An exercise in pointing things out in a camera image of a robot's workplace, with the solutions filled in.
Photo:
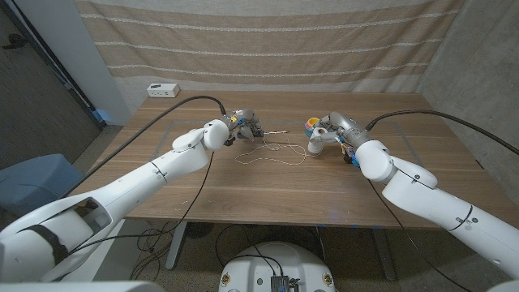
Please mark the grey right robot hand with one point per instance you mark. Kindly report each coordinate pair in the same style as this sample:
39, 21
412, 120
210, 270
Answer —
344, 127

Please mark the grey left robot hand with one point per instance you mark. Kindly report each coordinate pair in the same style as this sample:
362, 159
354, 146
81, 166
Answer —
245, 119

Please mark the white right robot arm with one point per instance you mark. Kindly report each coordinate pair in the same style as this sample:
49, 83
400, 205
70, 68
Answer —
438, 207

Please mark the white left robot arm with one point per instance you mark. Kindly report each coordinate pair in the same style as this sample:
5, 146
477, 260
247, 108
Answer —
134, 186

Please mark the yellow stacking cup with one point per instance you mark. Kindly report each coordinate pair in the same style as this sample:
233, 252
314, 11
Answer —
311, 121

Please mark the teal stacking cup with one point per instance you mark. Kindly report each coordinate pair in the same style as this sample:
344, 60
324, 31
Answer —
308, 133

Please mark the striped beige backdrop cloth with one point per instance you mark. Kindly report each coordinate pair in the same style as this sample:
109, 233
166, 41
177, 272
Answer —
263, 44

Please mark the white power strip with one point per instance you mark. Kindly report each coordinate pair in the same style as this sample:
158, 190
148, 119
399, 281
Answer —
162, 90

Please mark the grey table leg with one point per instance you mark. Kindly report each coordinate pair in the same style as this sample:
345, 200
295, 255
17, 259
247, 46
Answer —
384, 255
176, 247

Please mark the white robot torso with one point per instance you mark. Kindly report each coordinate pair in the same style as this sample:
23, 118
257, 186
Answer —
275, 263

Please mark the dark door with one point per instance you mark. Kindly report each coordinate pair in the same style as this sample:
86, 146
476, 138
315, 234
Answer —
32, 101

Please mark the blue upholstered seat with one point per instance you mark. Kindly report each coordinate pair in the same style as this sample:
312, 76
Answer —
36, 182

